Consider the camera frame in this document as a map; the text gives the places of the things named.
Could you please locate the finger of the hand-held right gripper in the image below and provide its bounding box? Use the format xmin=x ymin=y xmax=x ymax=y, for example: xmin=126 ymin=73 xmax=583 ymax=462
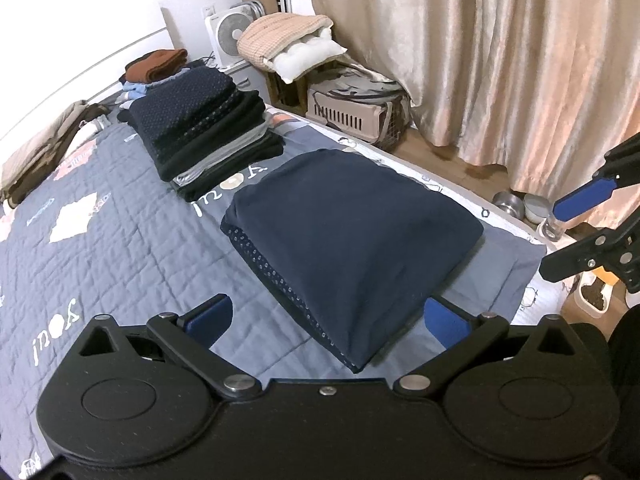
xmin=552 ymin=134 xmax=640 ymax=222
xmin=539 ymin=227 xmax=640 ymax=307

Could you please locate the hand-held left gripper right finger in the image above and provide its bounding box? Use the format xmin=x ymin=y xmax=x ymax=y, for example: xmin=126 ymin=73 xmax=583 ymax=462
xmin=393 ymin=296 xmax=585 ymax=398

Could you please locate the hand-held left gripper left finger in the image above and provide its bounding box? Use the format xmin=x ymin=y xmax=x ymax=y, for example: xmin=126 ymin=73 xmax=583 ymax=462
xmin=74 ymin=294 xmax=264 ymax=400

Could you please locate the navy blue garment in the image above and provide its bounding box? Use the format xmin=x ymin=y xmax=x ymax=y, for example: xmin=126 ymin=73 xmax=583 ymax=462
xmin=220 ymin=149 xmax=485 ymax=373

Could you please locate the stack of dark folded clothes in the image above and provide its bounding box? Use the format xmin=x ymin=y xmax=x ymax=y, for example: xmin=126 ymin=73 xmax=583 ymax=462
xmin=117 ymin=66 xmax=286 ymax=204

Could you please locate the brown-topped clothes stack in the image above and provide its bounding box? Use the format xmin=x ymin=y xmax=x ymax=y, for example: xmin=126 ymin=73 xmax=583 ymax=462
xmin=118 ymin=48 xmax=207 ymax=111

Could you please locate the glass jar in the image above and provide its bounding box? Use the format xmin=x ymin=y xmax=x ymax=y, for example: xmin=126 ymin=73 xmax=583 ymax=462
xmin=538 ymin=211 xmax=572 ymax=245

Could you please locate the white container with dark filling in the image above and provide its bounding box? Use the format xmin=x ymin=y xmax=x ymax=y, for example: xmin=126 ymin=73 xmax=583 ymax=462
xmin=574 ymin=266 xmax=626 ymax=322

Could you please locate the grey bowl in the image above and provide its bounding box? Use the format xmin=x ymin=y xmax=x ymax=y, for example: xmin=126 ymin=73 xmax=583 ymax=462
xmin=521 ymin=193 xmax=557 ymax=224

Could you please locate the steel bowl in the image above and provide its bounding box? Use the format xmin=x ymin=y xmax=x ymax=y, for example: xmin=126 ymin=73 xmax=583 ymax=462
xmin=491 ymin=190 xmax=526 ymax=221

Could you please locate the dark dotted folded garment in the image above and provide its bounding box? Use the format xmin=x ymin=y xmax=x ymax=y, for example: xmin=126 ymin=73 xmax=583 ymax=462
xmin=220 ymin=215 xmax=373 ymax=374

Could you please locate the grey fish print bedspread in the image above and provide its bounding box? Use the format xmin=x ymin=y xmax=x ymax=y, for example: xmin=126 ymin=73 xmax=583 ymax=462
xmin=0 ymin=85 xmax=548 ymax=480

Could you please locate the person's black clothing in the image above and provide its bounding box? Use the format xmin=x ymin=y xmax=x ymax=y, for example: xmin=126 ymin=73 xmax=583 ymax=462
xmin=606 ymin=305 xmax=640 ymax=480

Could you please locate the beige curtain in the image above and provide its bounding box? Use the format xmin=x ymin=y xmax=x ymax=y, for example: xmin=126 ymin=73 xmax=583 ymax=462
xmin=304 ymin=0 xmax=640 ymax=231

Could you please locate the beige pet carrier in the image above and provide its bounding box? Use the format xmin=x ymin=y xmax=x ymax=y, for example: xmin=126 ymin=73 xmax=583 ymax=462
xmin=306 ymin=71 xmax=412 ymax=152

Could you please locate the olive folded blanket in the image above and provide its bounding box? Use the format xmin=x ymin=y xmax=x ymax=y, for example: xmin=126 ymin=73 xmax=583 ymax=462
xmin=0 ymin=101 xmax=113 ymax=209

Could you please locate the white fluffy cushion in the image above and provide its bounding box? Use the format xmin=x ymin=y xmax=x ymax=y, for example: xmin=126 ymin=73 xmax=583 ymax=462
xmin=271 ymin=27 xmax=349 ymax=84

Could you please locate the white box fan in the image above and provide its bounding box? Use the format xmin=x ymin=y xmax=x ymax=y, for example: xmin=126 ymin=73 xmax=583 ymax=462
xmin=203 ymin=7 xmax=257 ymax=68

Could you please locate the white headboard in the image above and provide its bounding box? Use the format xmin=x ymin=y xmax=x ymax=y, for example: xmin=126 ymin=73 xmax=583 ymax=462
xmin=0 ymin=4 xmax=173 ymax=166

